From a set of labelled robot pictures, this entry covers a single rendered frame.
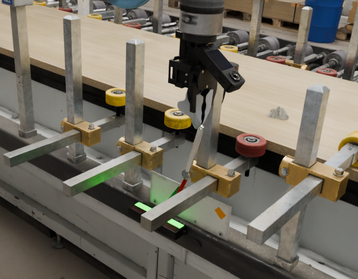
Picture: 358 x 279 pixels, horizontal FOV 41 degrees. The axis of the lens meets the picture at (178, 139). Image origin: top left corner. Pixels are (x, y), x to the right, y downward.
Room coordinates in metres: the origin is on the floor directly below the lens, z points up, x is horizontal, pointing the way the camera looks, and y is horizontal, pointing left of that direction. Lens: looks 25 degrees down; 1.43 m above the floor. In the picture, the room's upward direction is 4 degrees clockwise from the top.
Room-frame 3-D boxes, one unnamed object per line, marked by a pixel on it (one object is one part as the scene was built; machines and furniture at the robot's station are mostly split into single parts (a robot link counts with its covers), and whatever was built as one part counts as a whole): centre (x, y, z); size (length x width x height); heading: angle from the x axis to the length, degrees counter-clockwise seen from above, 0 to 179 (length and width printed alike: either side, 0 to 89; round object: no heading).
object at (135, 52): (1.21, 0.13, 0.90); 0.03 x 0.03 x 0.48; 53
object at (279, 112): (1.36, -0.30, 0.91); 0.09 x 0.07 x 0.02; 155
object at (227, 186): (1.05, -0.09, 0.85); 0.13 x 0.06 x 0.05; 53
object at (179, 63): (1.00, -0.02, 1.15); 0.09 x 0.08 x 0.12; 53
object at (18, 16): (1.53, 0.53, 0.93); 0.05 x 0.04 x 0.45; 53
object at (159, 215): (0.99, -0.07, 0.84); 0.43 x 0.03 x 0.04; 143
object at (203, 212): (1.06, -0.03, 0.75); 0.26 x 0.01 x 0.10; 53
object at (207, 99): (1.01, -0.04, 1.05); 0.06 x 0.03 x 0.09; 53
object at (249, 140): (1.15, -0.19, 0.85); 0.08 x 0.08 x 0.11
